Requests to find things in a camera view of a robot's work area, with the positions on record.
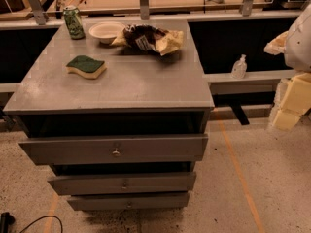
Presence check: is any yellow brown chip bag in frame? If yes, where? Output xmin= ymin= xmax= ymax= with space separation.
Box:
xmin=112 ymin=24 xmax=184 ymax=56

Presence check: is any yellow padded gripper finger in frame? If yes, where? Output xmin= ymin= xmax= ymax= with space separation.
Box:
xmin=263 ymin=31 xmax=288 ymax=55

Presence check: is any green yellow sponge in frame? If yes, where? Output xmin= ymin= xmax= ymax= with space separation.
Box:
xmin=66 ymin=55 xmax=106 ymax=80

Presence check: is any grey drawer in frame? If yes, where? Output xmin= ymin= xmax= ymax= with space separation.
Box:
xmin=67 ymin=192 xmax=190 ymax=211
xmin=19 ymin=134 xmax=208 ymax=165
xmin=48 ymin=172 xmax=196 ymax=195

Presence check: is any grey metal bracket middle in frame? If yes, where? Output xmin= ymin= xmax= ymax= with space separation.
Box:
xmin=139 ymin=0 xmax=150 ymax=20

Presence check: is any grey metal bracket left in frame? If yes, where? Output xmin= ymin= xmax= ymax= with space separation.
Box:
xmin=28 ymin=0 xmax=48 ymax=25

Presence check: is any grey metal bracket right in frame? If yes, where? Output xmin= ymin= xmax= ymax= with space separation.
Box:
xmin=239 ymin=0 xmax=254 ymax=17

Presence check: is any grey metal bracket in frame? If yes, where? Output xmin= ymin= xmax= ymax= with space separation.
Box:
xmin=139 ymin=0 xmax=150 ymax=20
xmin=28 ymin=0 xmax=48 ymax=25
xmin=239 ymin=0 xmax=254 ymax=17

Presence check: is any grey middle drawer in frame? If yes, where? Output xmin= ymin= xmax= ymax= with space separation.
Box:
xmin=48 ymin=172 xmax=196 ymax=195

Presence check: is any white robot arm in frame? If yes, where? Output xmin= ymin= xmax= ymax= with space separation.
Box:
xmin=264 ymin=4 xmax=311 ymax=72

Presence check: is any grey bottom drawer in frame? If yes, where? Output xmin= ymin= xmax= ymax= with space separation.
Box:
xmin=67 ymin=192 xmax=190 ymax=211

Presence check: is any black plug on floor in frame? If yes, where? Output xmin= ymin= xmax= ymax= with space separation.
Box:
xmin=0 ymin=212 xmax=16 ymax=233

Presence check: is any clear sanitizer bottle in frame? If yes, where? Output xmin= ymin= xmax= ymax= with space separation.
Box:
xmin=231 ymin=54 xmax=247 ymax=79

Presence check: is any grey drawer cabinet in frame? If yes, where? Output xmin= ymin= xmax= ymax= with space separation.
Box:
xmin=3 ymin=18 xmax=216 ymax=212

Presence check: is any grey top drawer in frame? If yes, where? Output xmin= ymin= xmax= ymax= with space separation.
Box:
xmin=19 ymin=134 xmax=208 ymax=165

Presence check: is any black cable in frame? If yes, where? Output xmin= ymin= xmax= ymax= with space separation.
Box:
xmin=18 ymin=215 xmax=64 ymax=233

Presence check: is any white paper bowl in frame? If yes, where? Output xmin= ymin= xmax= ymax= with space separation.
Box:
xmin=89 ymin=21 xmax=125 ymax=45

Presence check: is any green soda can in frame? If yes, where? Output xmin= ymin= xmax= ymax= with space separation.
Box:
xmin=63 ymin=5 xmax=85 ymax=40

